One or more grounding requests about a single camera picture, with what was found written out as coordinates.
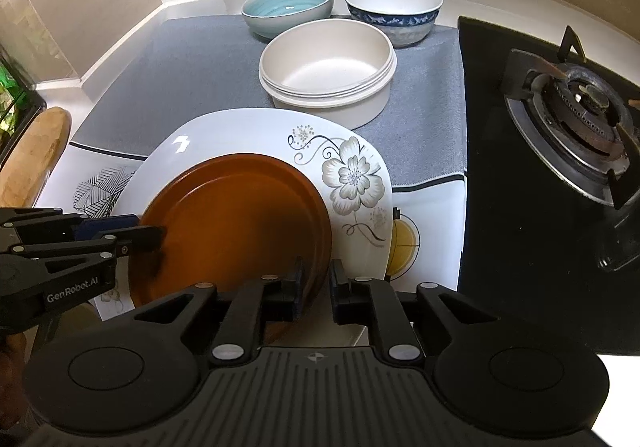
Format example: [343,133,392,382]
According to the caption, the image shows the stove burner with grate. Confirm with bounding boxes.
[501,28,639,210]

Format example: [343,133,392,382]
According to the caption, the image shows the black gas stove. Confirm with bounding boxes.
[458,18,639,355]

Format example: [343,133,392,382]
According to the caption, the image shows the white blue patterned bowl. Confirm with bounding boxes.
[344,0,444,48]

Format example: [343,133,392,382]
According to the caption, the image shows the grey drying mat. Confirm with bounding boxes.
[74,16,468,189]

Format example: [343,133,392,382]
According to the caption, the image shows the cream bowls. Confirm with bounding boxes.
[258,19,397,129]

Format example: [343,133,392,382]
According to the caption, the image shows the large white floral plate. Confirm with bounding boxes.
[113,108,393,347]

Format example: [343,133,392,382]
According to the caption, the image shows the wooden cutting board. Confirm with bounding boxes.
[1,107,72,207]

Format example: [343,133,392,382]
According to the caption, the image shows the brown round plate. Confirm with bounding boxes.
[128,153,334,345]

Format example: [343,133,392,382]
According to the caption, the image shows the light blue ceramic bowl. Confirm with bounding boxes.
[241,0,334,40]

